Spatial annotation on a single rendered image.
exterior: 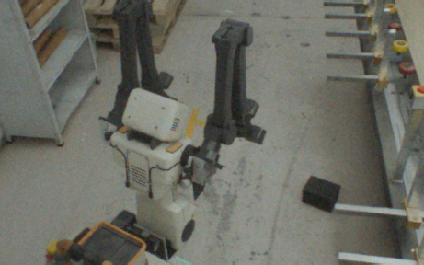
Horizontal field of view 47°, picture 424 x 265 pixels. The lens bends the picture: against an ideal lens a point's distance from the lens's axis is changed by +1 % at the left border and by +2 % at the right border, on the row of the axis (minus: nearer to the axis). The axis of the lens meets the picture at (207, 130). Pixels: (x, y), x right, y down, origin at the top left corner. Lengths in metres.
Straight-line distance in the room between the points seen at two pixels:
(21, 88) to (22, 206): 0.81
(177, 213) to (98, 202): 1.41
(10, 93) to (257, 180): 1.83
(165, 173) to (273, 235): 1.43
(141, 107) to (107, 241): 0.53
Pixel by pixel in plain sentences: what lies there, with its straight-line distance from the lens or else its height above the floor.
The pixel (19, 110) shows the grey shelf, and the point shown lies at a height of 0.33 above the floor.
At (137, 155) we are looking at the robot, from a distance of 1.76.
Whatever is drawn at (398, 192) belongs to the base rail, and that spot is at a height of 0.70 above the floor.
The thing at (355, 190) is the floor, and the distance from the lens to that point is 3.36.
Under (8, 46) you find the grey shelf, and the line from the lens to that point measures 3.43.
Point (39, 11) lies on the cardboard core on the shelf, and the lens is 3.58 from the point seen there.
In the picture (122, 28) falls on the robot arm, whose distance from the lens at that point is 1.84.
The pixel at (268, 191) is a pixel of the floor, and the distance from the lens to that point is 3.26.
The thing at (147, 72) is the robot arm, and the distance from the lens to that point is 2.01.
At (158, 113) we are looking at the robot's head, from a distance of 1.69.
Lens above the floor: 2.37
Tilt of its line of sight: 39 degrees down
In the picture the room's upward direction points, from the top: 3 degrees counter-clockwise
